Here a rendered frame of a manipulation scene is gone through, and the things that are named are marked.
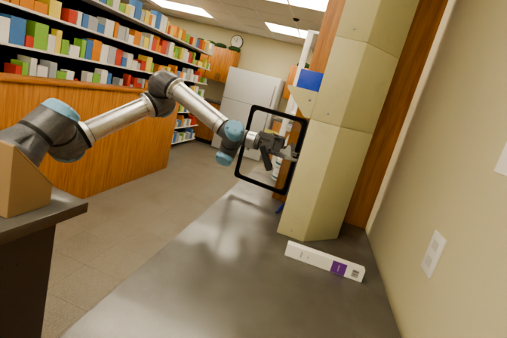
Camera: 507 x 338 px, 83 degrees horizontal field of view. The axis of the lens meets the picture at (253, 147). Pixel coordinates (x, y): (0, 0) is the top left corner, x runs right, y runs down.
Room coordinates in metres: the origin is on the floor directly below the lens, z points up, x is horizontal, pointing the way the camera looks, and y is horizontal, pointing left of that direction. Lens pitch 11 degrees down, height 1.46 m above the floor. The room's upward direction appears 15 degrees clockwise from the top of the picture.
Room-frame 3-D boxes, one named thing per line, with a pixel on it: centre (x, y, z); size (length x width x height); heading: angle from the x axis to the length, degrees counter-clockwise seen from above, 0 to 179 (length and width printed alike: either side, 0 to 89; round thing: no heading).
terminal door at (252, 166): (1.44, -0.08, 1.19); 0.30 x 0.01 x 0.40; 69
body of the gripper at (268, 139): (1.24, -0.07, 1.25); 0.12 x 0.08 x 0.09; 79
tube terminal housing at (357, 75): (1.21, -0.33, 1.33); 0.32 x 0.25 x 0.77; 169
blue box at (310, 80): (1.34, -0.17, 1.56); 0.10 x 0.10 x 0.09; 79
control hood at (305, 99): (1.24, -0.15, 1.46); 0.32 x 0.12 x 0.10; 169
